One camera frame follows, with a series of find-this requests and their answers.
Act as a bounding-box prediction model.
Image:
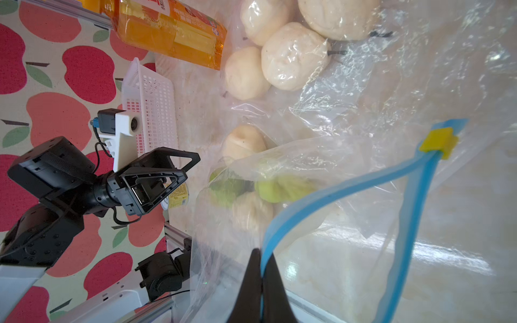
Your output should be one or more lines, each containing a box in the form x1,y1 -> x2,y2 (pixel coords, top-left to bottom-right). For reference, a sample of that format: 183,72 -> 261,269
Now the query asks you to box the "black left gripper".
107,147 -> 201,216

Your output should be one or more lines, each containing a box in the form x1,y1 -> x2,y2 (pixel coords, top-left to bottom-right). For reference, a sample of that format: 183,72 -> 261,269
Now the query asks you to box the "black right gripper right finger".
261,256 -> 298,323

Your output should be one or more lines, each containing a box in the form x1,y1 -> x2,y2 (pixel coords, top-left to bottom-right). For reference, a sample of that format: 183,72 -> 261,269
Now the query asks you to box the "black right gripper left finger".
227,248 -> 262,323

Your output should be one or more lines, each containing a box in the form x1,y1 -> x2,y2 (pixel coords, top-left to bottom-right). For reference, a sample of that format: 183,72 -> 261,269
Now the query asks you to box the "cream toy pear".
232,192 -> 275,232

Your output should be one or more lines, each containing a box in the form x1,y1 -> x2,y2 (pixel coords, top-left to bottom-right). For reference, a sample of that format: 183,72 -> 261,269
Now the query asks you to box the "clear blue zip-top bag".
170,1 -> 516,322

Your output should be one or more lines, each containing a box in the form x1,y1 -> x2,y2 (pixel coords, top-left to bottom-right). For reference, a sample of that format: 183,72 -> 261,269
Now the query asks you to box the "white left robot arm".
1,137 -> 200,318

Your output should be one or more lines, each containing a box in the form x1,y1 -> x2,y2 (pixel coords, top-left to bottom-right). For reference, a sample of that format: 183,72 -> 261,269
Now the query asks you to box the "green toy pear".
254,175 -> 316,203
209,168 -> 252,208

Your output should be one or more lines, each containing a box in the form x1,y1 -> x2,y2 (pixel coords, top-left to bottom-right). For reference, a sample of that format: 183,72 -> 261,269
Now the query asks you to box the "cream pear in small bag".
222,125 -> 267,165

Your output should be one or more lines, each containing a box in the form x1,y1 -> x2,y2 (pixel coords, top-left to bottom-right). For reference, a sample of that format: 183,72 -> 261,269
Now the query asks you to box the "small clear pear bag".
193,137 -> 340,252

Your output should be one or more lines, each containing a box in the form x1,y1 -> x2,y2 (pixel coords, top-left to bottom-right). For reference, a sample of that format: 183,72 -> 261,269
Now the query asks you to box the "cream pear zip bag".
261,22 -> 342,91
240,0 -> 297,47
298,0 -> 394,41

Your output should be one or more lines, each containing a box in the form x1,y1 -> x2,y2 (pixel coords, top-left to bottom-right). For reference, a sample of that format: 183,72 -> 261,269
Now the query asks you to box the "white empty plastic basket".
121,58 -> 179,156

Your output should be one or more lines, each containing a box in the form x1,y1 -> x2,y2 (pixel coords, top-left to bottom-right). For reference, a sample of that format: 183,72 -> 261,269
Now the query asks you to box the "orange soap pump bottle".
81,0 -> 227,70

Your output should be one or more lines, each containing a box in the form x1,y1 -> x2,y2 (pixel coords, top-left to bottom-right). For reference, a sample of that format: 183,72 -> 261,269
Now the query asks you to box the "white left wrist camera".
90,108 -> 143,172

